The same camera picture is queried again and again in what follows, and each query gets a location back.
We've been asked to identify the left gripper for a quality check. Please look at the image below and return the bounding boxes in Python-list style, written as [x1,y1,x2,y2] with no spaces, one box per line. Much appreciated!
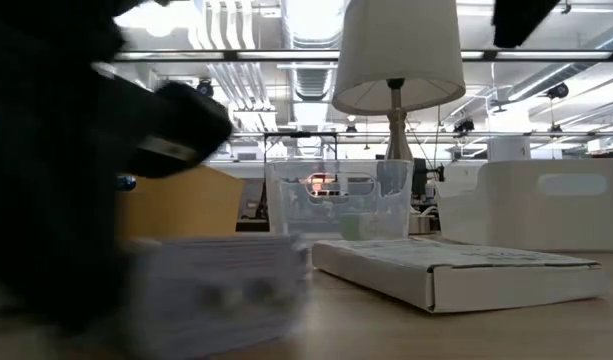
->
[0,0,235,331]

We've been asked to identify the clear plastic bin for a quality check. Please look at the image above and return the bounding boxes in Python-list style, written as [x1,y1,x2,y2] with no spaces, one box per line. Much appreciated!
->
[264,159,415,242]

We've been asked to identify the white cardboard box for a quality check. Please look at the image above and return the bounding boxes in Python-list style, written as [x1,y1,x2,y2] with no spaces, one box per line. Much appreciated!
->
[310,237,611,315]

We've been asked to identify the white plastic bin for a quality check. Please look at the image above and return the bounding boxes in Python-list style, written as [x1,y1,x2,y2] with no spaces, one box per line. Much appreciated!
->
[435,159,613,253]

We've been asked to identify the black background machine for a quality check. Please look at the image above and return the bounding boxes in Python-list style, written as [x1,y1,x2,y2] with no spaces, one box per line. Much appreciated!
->
[413,158,445,197]

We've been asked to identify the white background cylinder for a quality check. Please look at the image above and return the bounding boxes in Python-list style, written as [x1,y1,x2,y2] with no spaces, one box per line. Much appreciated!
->
[487,135,532,162]

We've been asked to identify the grey power adapter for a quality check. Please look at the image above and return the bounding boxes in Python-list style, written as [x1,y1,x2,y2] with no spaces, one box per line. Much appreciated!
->
[120,233,310,359]

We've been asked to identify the white shade table lamp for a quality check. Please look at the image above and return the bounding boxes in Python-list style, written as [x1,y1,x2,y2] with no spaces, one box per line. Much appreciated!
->
[332,0,467,236]

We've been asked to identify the yellow plastic bin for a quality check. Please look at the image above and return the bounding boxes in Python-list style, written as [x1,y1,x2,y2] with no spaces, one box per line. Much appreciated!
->
[114,164,246,240]

